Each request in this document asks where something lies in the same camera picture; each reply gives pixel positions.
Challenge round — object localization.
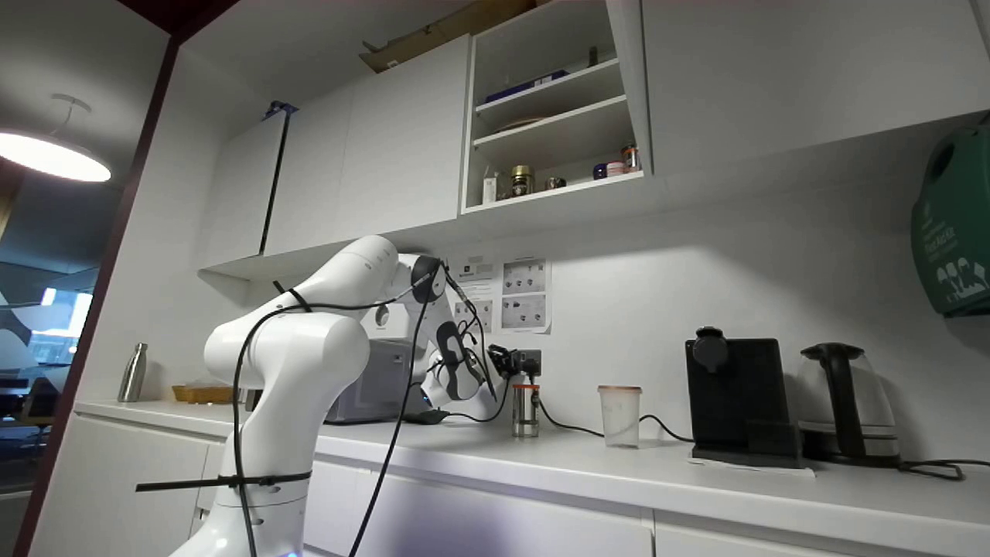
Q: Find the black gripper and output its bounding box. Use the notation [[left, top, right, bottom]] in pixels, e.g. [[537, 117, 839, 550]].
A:
[[465, 334, 502, 382]]

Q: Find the printed instruction sheet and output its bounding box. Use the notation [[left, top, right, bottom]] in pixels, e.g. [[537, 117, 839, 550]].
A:
[[502, 255, 551, 298], [499, 294, 551, 334], [450, 298, 496, 334]]

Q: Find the steel cup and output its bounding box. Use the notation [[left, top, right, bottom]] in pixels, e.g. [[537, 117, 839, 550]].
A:
[[509, 370, 542, 440]]

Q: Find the silver black microwave oven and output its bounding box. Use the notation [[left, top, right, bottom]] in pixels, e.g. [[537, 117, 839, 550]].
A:
[[320, 337, 442, 428]]

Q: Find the clear plastic cup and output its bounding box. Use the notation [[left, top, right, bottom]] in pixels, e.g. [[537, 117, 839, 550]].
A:
[[598, 382, 645, 448]]

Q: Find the white base cabinet front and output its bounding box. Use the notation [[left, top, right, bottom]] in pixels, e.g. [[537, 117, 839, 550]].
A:
[[26, 411, 226, 557], [302, 457, 660, 557]]

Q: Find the open white shelf cabinet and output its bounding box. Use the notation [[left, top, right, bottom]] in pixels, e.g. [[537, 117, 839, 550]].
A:
[[457, 0, 655, 215]]

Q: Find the white upper cabinet door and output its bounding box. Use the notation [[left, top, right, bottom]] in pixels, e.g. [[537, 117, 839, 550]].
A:
[[193, 109, 286, 270], [261, 35, 474, 260], [641, 0, 990, 178]]

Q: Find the black coffee machine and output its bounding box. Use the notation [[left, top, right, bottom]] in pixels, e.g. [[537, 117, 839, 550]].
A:
[[684, 326, 803, 471]]

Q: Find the dark flat shelf item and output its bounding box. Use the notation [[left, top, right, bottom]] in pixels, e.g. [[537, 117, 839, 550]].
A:
[[483, 67, 570, 106]]

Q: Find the thin black pole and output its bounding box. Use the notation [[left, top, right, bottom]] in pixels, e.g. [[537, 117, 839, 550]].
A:
[[253, 100, 302, 255]]

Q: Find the wooden tray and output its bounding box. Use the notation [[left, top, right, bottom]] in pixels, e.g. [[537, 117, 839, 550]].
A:
[[166, 381, 240, 409]]

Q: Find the open white cabinet door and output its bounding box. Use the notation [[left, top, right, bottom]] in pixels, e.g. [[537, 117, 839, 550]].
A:
[[600, 0, 655, 176]]

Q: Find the brown cardboard plank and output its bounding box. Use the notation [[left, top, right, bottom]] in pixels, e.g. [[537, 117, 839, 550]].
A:
[[356, 0, 545, 74]]

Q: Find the steel thermos flask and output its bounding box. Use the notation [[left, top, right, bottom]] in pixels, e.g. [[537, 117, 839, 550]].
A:
[[118, 341, 152, 405]]

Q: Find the round ceiling lamp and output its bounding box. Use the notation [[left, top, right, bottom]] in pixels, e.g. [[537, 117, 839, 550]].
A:
[[0, 88, 114, 185]]

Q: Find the black wall plug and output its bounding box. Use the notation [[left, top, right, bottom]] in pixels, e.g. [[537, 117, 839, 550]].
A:
[[484, 342, 516, 381]]

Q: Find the black coffee machine cable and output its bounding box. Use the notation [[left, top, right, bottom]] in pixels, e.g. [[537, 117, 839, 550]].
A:
[[531, 397, 697, 445]]

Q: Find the dark door frame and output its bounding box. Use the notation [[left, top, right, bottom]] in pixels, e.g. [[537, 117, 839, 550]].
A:
[[8, 0, 240, 557]]

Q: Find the black kettle cable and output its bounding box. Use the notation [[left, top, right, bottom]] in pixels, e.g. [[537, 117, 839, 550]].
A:
[[893, 453, 990, 485]]

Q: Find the green wall dispenser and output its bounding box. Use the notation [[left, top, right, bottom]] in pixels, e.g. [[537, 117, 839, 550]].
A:
[[910, 121, 990, 320]]

